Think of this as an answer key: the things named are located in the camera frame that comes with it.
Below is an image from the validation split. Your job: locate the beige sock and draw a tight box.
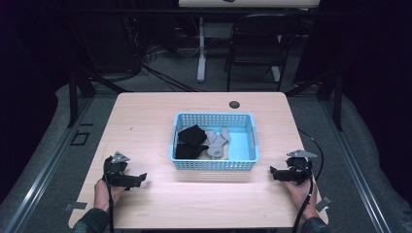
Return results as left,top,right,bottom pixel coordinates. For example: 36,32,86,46
197,150,228,161

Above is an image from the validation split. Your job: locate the person's left hand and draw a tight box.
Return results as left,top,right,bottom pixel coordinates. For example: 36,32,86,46
93,178,126,214

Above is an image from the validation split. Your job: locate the black metal stand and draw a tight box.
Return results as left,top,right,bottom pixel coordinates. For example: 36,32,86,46
67,66,97,129
286,69,345,132

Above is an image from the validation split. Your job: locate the black folding chair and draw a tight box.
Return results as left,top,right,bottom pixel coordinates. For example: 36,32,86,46
223,13,301,93

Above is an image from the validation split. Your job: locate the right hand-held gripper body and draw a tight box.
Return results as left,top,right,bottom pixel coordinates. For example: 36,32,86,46
279,149,318,186

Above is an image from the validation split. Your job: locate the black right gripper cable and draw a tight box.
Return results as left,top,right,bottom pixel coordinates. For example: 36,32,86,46
292,128,326,233

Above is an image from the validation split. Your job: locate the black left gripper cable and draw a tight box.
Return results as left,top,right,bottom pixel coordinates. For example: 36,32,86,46
102,173,116,233

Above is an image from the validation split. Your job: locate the grey sock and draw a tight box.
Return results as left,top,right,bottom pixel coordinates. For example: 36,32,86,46
202,127,232,159

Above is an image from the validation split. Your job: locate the bundle of black floor cables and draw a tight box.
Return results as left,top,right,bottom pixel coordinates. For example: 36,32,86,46
129,18,208,93

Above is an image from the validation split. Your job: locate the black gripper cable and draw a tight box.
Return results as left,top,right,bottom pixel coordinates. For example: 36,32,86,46
292,128,326,233
102,173,116,233

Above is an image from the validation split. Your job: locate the blue plastic basket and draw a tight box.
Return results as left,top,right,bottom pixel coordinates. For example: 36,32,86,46
169,112,261,172

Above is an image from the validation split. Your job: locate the black sock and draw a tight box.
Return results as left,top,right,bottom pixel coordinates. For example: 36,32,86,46
177,123,208,149
175,143,210,160

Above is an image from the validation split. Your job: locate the metal floor rail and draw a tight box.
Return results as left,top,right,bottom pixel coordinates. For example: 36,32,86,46
3,96,95,233
320,99,393,233

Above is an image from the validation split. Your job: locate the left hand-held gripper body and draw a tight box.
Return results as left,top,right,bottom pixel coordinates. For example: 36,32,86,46
102,150,141,189

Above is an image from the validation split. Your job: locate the white desk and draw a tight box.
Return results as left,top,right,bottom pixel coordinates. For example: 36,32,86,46
177,0,322,83

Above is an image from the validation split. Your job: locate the person's right hand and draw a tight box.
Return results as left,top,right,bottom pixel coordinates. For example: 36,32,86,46
282,180,321,221

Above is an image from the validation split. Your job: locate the grey tape strip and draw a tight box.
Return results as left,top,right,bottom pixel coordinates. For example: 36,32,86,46
63,201,88,212
315,195,333,214

